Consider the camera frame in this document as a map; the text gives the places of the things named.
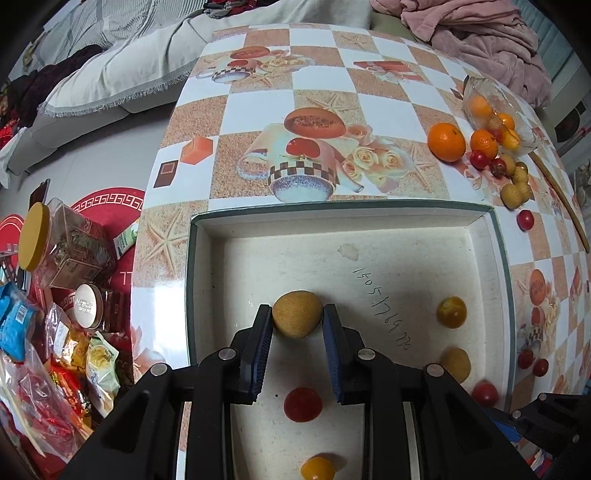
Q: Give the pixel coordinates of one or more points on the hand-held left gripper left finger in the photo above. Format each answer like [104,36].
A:
[258,355]

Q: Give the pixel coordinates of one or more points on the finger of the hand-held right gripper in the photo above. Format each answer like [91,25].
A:
[521,419]

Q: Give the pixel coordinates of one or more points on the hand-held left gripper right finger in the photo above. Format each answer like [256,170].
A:
[332,355]

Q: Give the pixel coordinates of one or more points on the white cardboard box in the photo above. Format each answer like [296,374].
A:
[369,258]

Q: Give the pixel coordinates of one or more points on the red cherry tomato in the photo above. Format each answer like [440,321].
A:
[525,358]
[485,393]
[302,404]
[479,159]
[525,220]
[498,167]
[540,367]

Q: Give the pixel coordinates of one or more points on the yellow cherry tomato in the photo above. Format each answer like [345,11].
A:
[451,312]
[317,468]

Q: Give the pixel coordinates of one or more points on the jar with white lid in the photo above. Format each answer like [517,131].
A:
[90,304]

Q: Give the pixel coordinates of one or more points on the green and white packet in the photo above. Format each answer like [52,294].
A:
[127,237]

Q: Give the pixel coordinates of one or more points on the pile of snack packets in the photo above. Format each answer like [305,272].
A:
[55,397]

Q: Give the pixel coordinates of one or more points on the red round rug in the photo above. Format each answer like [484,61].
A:
[111,203]

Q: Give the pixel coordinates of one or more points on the glass jar with wooden lid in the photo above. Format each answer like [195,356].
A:
[69,244]

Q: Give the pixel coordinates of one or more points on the long wooden stick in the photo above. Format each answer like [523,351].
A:
[565,203]

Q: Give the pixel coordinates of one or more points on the tangerine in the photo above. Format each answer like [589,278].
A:
[446,143]
[484,143]

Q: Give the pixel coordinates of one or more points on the blue packet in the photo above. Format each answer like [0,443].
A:
[18,314]

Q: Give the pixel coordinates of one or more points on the brown flat case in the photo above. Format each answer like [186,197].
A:
[39,196]

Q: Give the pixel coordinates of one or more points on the orange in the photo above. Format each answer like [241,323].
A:
[506,121]
[480,107]
[510,139]

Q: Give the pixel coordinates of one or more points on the clear glass bowl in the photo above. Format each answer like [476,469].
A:
[521,124]

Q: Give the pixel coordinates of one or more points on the grey sofa cushion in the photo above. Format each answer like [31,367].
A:
[60,134]

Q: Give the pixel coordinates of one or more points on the dark maroon cloth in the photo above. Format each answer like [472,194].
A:
[51,78]

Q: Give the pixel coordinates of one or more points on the pink fleece blanket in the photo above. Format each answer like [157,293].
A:
[461,32]

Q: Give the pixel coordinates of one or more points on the red garment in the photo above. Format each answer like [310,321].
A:
[226,7]

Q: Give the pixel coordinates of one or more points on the grey striped bedding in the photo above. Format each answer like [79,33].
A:
[92,23]

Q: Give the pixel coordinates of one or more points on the teal ribbed panel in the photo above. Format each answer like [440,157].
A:
[556,27]

